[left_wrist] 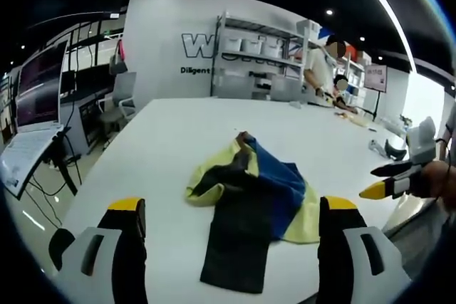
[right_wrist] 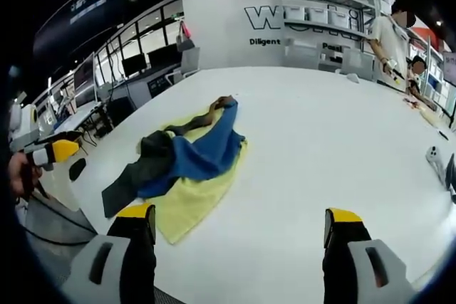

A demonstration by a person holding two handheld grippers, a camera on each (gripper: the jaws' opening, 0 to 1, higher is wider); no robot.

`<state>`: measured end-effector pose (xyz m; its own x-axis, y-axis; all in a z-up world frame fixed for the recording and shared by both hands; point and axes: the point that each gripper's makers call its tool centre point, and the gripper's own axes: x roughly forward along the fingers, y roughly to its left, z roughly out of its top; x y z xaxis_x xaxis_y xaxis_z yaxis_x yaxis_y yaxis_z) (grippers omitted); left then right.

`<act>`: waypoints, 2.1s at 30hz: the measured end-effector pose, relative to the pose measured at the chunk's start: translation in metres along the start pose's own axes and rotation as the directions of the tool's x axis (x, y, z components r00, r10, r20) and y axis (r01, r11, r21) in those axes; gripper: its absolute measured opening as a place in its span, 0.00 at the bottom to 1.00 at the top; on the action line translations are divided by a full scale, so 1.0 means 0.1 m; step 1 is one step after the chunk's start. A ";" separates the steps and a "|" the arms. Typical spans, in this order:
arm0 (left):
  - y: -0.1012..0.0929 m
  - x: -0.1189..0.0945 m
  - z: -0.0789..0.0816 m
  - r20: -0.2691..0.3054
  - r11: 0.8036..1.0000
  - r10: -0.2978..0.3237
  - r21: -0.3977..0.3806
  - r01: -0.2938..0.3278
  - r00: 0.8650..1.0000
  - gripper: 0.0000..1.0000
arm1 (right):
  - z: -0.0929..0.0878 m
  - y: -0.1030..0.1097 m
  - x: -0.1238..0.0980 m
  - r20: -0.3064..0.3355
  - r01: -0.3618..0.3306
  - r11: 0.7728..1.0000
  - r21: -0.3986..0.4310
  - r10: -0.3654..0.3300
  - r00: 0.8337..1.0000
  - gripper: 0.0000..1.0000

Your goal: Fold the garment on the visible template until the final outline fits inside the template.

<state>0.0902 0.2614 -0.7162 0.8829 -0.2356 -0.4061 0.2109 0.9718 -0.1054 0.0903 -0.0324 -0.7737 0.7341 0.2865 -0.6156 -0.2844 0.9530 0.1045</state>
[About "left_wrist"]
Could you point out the hanging grey bag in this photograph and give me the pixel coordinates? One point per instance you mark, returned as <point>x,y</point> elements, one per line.
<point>117,62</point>

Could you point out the dark desk with monitors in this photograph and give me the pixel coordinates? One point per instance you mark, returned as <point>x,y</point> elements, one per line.
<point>85,104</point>

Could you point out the yellow blue black garment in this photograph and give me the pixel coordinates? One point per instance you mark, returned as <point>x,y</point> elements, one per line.
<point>249,204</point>

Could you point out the grey office chair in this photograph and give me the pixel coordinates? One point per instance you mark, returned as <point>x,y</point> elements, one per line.
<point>119,104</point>

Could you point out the sign board on pole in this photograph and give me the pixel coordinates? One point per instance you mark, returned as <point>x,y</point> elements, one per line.
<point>375,78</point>

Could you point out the person's grey shirt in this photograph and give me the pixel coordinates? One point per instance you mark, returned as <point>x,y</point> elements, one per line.
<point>451,122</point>

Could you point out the black tripod stand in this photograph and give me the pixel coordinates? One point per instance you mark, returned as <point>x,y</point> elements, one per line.
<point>66,165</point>

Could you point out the person's right hand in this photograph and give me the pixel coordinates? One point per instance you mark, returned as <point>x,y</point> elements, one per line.
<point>436,183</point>

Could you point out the open laptop on stand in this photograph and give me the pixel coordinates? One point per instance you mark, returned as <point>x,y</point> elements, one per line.
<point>35,104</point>

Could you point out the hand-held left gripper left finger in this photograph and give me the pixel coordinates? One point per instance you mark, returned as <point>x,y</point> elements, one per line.
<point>107,257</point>

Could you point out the metal storage shelf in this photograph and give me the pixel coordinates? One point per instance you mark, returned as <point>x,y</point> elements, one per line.
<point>256,58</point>

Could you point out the black curved object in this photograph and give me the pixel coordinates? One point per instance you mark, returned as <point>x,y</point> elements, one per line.
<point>395,151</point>

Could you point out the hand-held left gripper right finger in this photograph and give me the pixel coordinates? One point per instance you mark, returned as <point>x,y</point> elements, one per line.
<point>352,257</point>

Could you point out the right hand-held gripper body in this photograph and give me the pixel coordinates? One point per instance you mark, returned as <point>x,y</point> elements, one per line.
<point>422,144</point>

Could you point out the small grey object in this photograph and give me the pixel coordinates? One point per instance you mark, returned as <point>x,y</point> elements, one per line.
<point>374,145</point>

